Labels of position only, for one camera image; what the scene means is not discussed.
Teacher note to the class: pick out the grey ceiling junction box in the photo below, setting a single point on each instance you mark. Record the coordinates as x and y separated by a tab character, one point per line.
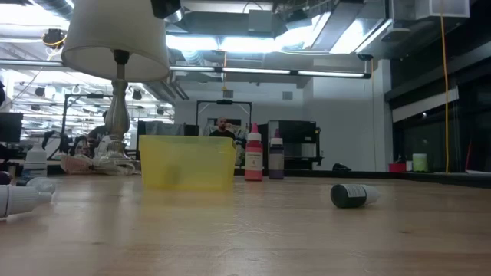
261	21

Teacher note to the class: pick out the white plastic bottle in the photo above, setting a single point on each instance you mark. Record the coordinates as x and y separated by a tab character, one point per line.
35	161

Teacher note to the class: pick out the grey wall vent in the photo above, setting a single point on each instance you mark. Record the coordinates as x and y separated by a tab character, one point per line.
287	96
228	94

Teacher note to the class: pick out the white-shade silver table lamp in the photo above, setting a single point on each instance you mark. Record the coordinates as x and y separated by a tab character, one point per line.
115	30

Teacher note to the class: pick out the green wipes canister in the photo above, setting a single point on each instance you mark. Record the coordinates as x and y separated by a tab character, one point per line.
419	163

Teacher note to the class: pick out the white bottle lying left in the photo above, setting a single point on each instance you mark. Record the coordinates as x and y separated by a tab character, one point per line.
23	200

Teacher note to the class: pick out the yellow translucent plastic bin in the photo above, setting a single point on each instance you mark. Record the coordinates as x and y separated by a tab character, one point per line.
199	161

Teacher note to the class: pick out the black gantry frame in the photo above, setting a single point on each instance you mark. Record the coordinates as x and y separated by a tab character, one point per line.
88	95
224	102

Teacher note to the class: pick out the long ceiling light bar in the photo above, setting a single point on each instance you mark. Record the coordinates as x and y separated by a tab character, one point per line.
268	71

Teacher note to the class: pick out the purple food coloring bottle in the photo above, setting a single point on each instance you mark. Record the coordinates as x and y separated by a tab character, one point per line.
276	161

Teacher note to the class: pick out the person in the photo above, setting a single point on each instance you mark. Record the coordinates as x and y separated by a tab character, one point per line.
96	134
81	145
221	123

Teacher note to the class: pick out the white roller blind cassette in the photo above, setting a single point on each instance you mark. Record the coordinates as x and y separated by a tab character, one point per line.
422	105

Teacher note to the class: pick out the black equipment cart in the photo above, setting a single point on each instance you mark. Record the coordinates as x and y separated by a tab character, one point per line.
295	132

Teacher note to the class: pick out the black security camera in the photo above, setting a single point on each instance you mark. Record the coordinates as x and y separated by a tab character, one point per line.
365	57

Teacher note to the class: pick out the red storage box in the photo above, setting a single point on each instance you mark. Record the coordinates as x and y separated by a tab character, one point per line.
397	167

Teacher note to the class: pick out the small white box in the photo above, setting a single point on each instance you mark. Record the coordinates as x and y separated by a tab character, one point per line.
409	166

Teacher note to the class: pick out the red food coloring bottle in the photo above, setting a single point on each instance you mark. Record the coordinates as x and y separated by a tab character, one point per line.
254	161

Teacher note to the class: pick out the black computer monitor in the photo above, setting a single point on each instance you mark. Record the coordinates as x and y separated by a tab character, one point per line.
10	127

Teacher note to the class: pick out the black aluminium table frame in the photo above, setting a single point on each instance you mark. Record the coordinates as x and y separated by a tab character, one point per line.
383	175

